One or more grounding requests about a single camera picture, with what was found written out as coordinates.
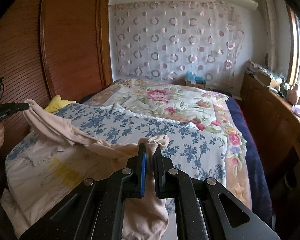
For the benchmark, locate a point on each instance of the long wooden sideboard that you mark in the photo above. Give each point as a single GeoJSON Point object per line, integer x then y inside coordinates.
{"type": "Point", "coordinates": [276, 133]}

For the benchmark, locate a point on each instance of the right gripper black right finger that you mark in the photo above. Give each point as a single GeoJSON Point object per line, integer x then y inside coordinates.
{"type": "Point", "coordinates": [205, 209]}

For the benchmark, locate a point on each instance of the sheer circle-pattern curtain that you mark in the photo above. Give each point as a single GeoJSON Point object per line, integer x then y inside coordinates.
{"type": "Point", "coordinates": [165, 40]}

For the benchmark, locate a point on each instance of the wooden louvered wardrobe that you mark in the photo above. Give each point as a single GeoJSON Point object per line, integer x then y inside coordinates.
{"type": "Point", "coordinates": [54, 47]}

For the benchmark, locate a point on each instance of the lavender cloth bundle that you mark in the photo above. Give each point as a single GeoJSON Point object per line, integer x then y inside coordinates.
{"type": "Point", "coordinates": [296, 110]}

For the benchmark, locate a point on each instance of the window with brown frame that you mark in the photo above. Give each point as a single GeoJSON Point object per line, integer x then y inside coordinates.
{"type": "Point", "coordinates": [294, 65]}

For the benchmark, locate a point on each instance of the blue floral white bedsheet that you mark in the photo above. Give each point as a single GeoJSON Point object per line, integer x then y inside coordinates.
{"type": "Point", "coordinates": [34, 190]}

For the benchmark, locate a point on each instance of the cardboard box on sideboard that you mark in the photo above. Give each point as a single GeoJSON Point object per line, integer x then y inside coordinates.
{"type": "Point", "coordinates": [267, 79]}

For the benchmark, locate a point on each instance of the pink ceramic bottle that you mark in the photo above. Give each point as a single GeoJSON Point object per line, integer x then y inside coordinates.
{"type": "Point", "coordinates": [293, 95]}

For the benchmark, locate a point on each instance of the navy blue blanket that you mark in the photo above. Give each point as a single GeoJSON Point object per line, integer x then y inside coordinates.
{"type": "Point", "coordinates": [260, 196]}

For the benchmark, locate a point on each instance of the tied window drape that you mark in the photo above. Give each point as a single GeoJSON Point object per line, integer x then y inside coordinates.
{"type": "Point", "coordinates": [271, 25]}

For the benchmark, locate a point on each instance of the floral pink quilt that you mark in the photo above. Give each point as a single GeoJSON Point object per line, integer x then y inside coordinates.
{"type": "Point", "coordinates": [190, 109]}

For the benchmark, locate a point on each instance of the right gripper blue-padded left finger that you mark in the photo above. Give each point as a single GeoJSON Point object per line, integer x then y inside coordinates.
{"type": "Point", "coordinates": [94, 209]}

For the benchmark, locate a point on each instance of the box with blue cloth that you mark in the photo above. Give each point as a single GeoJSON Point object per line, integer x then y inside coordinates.
{"type": "Point", "coordinates": [195, 81]}

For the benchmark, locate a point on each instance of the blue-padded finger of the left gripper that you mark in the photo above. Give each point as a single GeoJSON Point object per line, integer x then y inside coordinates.
{"type": "Point", "coordinates": [9, 109]}

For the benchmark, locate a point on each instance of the beige t-shirt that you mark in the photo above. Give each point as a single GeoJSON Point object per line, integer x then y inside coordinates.
{"type": "Point", "coordinates": [146, 218]}

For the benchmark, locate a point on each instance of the yellow plush toy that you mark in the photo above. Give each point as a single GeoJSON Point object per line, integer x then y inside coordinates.
{"type": "Point", "coordinates": [56, 104]}

